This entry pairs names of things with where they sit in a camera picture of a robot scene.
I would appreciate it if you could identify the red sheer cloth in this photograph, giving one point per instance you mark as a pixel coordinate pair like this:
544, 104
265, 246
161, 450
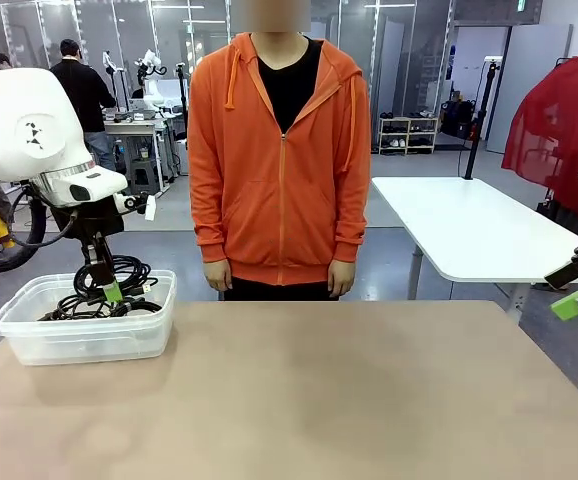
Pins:
564, 135

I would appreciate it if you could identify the person in black jacket cap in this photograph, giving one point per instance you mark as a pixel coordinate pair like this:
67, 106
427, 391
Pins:
86, 95

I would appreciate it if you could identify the grey plastic stool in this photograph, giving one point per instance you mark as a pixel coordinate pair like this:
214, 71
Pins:
145, 177

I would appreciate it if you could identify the translucent plastic storage container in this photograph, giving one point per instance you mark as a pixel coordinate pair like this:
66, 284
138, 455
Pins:
94, 340

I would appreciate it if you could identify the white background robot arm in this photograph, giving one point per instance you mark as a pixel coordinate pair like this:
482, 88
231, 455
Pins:
150, 85

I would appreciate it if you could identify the white workbench with equipment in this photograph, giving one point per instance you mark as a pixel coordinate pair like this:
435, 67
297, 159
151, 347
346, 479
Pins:
139, 127

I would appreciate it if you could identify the black tripod stand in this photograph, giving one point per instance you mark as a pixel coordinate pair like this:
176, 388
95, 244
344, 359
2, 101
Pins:
183, 110
476, 140

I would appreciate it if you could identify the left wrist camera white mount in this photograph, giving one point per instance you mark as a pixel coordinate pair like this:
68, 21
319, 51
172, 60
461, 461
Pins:
150, 209

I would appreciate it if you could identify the person's left hand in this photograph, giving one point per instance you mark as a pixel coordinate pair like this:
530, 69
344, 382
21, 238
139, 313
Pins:
341, 277

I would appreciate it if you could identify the white shoe rack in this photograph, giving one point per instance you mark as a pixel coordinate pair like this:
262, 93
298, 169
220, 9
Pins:
409, 135

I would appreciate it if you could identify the person in orange hoodie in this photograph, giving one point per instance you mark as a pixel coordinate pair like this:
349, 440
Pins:
279, 200

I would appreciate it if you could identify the person's right hand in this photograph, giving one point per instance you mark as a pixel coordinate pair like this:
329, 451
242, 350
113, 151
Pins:
217, 275

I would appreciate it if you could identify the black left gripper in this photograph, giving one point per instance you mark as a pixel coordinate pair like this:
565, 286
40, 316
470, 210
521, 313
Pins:
89, 220

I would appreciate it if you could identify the large white table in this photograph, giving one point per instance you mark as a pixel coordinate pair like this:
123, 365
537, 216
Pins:
444, 215

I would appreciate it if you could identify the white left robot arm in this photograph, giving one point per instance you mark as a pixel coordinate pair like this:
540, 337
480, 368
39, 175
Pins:
14, 125

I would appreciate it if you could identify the person's right forearm orange sleeve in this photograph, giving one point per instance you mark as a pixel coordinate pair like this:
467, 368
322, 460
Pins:
211, 232

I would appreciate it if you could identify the person's left forearm orange sleeve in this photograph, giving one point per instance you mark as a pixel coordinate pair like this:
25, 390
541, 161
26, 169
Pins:
350, 232

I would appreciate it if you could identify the person in grey jacket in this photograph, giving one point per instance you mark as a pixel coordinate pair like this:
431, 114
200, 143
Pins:
1, 61

